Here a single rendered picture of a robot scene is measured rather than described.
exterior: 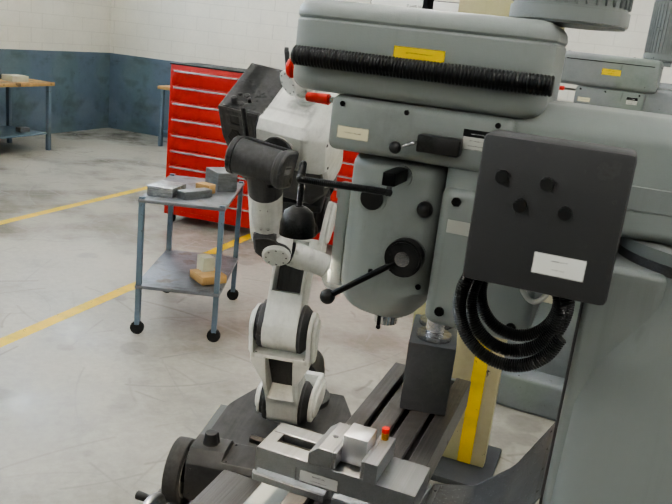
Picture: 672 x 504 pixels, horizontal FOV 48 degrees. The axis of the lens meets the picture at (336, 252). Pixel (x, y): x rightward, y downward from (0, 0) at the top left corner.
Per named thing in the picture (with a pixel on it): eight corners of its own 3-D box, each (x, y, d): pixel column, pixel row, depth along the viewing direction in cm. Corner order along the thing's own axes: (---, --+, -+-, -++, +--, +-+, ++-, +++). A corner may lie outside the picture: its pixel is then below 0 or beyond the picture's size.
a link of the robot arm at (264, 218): (248, 265, 205) (244, 207, 189) (254, 230, 214) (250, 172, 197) (290, 268, 205) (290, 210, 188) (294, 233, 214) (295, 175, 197)
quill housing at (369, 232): (327, 312, 148) (345, 150, 139) (361, 285, 166) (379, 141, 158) (421, 335, 142) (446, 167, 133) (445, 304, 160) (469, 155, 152)
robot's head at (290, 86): (281, 95, 193) (278, 66, 186) (312, 79, 197) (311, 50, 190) (296, 107, 190) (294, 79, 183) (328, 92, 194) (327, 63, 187)
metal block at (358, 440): (340, 461, 154) (343, 434, 152) (350, 447, 159) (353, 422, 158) (364, 468, 152) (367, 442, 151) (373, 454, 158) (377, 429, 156)
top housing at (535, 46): (280, 86, 138) (288, -5, 134) (332, 84, 162) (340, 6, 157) (541, 122, 123) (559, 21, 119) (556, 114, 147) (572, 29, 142)
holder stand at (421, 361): (398, 408, 195) (409, 336, 190) (406, 374, 216) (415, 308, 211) (445, 416, 194) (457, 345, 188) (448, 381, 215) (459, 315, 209)
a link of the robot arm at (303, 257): (317, 285, 213) (253, 262, 207) (319, 257, 219) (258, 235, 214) (334, 263, 205) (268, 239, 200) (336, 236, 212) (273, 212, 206)
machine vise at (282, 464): (249, 478, 158) (253, 431, 155) (280, 446, 171) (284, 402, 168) (409, 531, 146) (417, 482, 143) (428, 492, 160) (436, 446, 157)
